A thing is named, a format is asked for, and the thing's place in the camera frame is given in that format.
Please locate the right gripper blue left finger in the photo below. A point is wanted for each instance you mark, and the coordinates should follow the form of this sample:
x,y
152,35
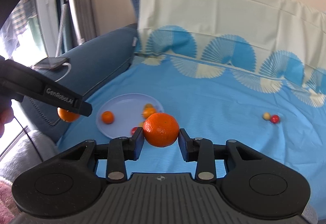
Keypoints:
x,y
120,150

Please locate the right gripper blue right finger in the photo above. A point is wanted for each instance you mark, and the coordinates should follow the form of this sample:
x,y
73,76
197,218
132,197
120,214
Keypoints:
x,y
201,151

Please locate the red cherry tomato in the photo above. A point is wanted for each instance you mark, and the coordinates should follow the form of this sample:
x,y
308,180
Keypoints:
x,y
133,131
275,119

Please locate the orange mandarin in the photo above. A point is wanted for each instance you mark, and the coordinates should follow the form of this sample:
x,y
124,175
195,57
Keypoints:
x,y
107,117
67,116

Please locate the orange kumquat front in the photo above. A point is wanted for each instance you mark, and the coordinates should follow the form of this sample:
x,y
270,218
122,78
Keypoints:
x,y
161,130

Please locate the small orange kumquat back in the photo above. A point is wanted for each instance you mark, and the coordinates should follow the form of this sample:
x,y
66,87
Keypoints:
x,y
147,112

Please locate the person's left hand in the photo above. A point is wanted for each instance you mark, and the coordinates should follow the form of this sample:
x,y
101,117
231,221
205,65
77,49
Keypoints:
x,y
6,116

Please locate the black smartphone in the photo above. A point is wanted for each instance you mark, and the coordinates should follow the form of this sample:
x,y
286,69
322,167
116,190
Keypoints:
x,y
51,63

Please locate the light blue round plate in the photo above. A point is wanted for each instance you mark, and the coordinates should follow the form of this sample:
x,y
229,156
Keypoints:
x,y
127,110

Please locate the blue denim sofa armrest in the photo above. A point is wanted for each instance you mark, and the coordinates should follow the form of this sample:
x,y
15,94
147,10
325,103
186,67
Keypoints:
x,y
93,64

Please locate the hanging checked clothes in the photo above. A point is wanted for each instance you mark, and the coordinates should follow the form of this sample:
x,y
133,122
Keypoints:
x,y
21,38

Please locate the tan longan in cluster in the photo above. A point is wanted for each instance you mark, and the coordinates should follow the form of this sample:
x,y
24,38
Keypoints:
x,y
266,116

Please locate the blue patterned bed sheet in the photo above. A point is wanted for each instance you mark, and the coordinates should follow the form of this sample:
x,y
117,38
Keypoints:
x,y
217,66

